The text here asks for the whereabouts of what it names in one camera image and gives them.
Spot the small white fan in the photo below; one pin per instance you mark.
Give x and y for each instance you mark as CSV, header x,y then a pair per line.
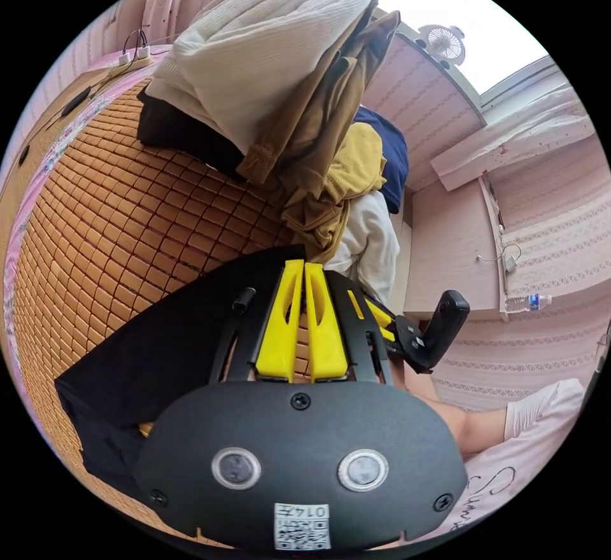
x,y
446,42

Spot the person's right hand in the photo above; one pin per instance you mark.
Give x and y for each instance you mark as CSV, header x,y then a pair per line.
x,y
416,382

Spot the window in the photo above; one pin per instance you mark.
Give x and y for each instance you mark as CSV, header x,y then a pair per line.
x,y
482,16

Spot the bed with woven mat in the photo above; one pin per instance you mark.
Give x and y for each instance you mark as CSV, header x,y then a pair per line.
x,y
119,235

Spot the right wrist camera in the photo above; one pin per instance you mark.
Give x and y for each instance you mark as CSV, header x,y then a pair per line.
x,y
444,326

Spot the pile of clothes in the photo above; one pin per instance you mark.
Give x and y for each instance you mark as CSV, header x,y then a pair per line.
x,y
248,68

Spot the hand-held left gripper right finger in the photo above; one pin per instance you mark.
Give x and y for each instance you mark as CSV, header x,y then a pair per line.
x,y
327,331

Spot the clear water bottle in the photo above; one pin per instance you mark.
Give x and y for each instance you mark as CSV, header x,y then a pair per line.
x,y
527,302

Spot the white power strip with chargers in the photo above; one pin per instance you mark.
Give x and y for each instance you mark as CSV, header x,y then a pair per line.
x,y
134,58

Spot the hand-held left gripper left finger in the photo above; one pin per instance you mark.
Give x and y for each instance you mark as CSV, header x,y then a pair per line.
x,y
276,331

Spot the black shirt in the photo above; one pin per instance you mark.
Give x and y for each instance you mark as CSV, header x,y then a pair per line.
x,y
157,340

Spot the person's right forearm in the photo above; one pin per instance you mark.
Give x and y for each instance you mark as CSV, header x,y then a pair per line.
x,y
472,424

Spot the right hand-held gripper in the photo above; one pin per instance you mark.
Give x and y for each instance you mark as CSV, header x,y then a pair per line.
x,y
408,338

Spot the person's body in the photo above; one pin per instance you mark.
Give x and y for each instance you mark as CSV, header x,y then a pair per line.
x,y
530,469

